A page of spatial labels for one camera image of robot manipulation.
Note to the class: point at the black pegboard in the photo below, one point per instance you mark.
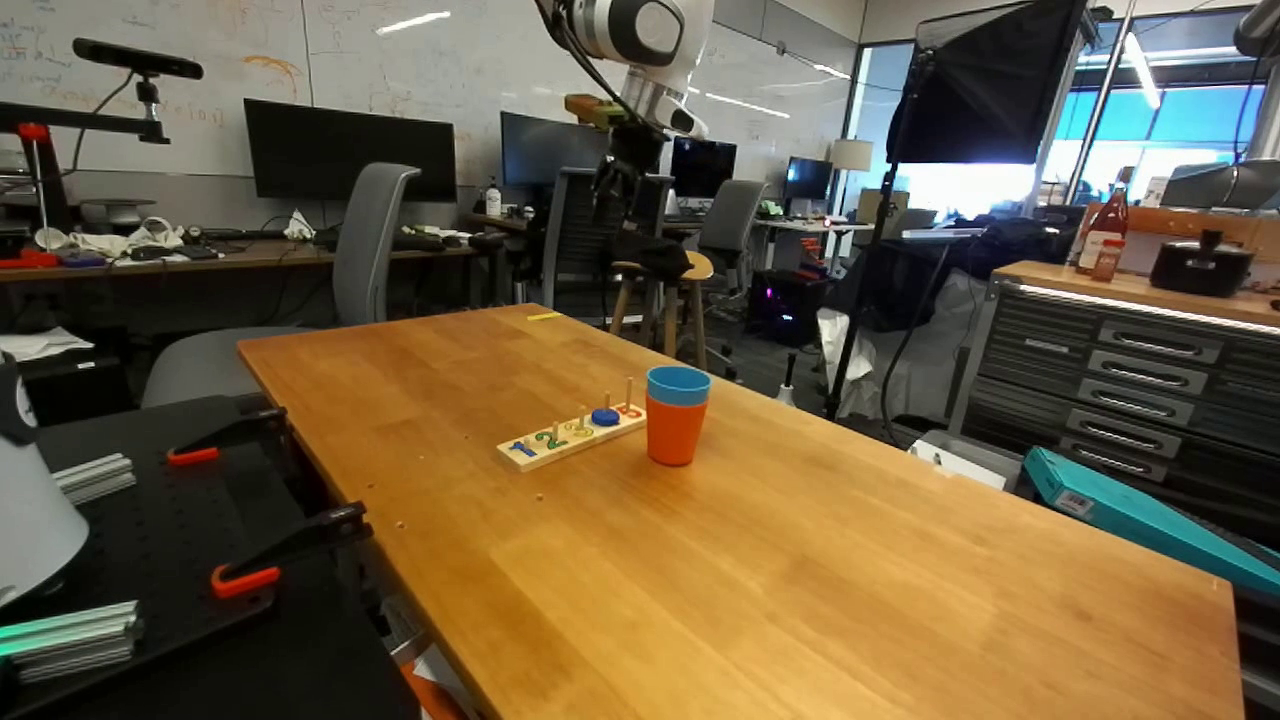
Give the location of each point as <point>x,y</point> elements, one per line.
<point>172,561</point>

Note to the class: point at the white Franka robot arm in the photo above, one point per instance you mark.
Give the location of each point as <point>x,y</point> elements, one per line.
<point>643,28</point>

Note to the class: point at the black softbox light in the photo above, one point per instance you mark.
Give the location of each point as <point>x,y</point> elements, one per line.
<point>987,86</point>

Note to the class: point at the dark office chair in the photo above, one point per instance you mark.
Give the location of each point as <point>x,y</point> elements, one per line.
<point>729,223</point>

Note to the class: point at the wooden number puzzle board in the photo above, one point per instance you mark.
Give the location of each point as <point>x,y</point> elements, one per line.
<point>555,442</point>

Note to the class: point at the red bottle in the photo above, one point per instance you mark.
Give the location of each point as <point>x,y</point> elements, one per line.
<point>1104,242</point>

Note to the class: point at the green aluminium extrusion bars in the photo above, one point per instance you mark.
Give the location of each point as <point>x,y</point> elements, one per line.
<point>67,642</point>

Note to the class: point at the orange black spring clamp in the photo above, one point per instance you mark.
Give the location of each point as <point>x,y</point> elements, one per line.
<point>285,546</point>
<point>220,442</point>

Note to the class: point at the blue plastic cup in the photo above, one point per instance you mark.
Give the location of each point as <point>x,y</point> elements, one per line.
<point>678,384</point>

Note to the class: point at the silver aluminium extrusion bars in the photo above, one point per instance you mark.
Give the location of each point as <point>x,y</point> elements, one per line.
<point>93,478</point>

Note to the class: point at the grey office chair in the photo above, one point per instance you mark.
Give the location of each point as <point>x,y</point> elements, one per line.
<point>366,252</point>

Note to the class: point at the grey drawer cabinet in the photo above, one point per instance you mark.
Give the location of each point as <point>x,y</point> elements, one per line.
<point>1134,374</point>

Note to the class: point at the black camera boom stand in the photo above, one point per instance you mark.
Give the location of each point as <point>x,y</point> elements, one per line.
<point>80,122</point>

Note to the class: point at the orange plastic cup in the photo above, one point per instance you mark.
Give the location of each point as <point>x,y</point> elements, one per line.
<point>678,432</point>

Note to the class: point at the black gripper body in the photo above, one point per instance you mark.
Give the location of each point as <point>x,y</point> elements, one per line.
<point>637,156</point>

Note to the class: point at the medium black computer monitor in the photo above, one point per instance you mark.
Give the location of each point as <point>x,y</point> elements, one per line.
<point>547,151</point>

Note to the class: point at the black stereo camera bar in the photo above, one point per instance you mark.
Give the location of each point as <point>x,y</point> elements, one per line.
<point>133,56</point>

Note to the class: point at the white lamp shade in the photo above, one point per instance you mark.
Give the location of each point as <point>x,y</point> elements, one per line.
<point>28,524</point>

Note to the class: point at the teal plastic case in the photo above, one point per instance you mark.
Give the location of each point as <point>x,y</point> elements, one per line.
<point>1145,520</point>

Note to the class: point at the small black computer monitor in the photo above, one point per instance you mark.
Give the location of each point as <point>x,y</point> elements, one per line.
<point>705,165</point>

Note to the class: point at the large black computer monitor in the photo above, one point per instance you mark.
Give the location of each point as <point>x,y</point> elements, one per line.
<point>349,151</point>

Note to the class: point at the black light stand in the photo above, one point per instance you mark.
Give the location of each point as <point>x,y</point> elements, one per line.
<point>865,293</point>

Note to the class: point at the white cardboard box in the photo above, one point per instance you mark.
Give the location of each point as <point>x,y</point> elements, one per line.
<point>961,461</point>

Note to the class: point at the wooden stool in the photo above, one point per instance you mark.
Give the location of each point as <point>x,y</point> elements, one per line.
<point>697,283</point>

